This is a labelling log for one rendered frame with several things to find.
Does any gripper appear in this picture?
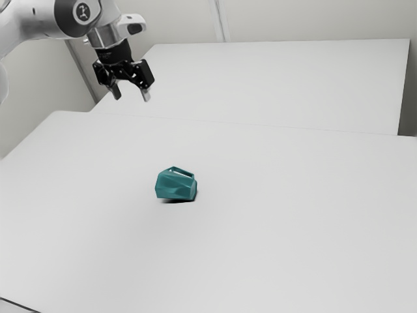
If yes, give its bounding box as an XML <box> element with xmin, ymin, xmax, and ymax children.
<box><xmin>92</xmin><ymin>40</ymin><xmax>155</xmax><ymax>103</ymax></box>

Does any teal faceted mug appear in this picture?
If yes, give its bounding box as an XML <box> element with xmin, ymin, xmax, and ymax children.
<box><xmin>153</xmin><ymin>166</ymin><xmax>199</xmax><ymax>201</ymax></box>

